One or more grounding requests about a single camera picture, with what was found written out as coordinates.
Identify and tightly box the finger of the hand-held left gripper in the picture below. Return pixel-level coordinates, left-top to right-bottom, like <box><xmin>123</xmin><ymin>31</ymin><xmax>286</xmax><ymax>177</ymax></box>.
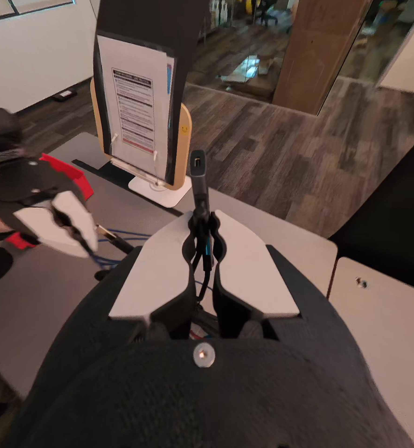
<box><xmin>13</xmin><ymin>206</ymin><xmax>91</xmax><ymax>259</ymax></box>
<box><xmin>52</xmin><ymin>191</ymin><xmax>99</xmax><ymax>252</ymax></box>

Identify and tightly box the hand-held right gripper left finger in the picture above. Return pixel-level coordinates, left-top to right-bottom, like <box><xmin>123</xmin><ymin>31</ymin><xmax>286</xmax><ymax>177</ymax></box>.
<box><xmin>109</xmin><ymin>211</ymin><xmax>198</xmax><ymax>321</ymax></box>

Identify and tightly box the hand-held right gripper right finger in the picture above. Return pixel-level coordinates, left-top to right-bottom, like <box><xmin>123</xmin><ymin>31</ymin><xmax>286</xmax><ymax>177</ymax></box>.
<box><xmin>212</xmin><ymin>211</ymin><xmax>300</xmax><ymax>320</ymax></box>

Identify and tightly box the red plastic bin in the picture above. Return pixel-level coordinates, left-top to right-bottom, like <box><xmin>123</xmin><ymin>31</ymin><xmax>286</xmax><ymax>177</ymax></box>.
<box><xmin>0</xmin><ymin>153</ymin><xmax>95</xmax><ymax>250</ymax></box>

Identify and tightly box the grey usb hub with cable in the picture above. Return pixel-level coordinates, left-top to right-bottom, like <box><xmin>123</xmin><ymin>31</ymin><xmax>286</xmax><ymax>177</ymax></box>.
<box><xmin>189</xmin><ymin>150</ymin><xmax>212</xmax><ymax>305</ymax></box>

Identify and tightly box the dark rectangular desk mat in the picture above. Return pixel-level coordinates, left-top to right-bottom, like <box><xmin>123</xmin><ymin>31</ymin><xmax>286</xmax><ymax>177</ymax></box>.
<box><xmin>71</xmin><ymin>159</ymin><xmax>184</xmax><ymax>217</ymax></box>

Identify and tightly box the black floor outlet box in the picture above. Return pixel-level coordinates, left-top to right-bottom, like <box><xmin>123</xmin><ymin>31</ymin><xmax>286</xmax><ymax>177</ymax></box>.
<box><xmin>51</xmin><ymin>88</ymin><xmax>78</xmax><ymax>103</ymax></box>

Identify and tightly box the instruction board on white stand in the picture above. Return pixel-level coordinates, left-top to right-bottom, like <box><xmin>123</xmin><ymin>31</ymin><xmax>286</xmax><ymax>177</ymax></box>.
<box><xmin>90</xmin><ymin>0</ymin><xmax>208</xmax><ymax>209</ymax></box>

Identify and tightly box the large paned window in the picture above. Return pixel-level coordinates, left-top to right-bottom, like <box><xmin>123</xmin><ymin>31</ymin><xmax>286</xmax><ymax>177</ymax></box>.
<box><xmin>0</xmin><ymin>0</ymin><xmax>75</xmax><ymax>23</ymax></box>

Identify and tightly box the wooden column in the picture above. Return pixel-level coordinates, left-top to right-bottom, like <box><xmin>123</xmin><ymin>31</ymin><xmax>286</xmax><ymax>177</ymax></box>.
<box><xmin>272</xmin><ymin>0</ymin><xmax>372</xmax><ymax>116</ymax></box>

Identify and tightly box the thin dark blue cable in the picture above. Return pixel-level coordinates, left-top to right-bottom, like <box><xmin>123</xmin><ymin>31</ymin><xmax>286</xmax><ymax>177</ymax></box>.
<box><xmin>88</xmin><ymin>228</ymin><xmax>151</xmax><ymax>272</ymax></box>

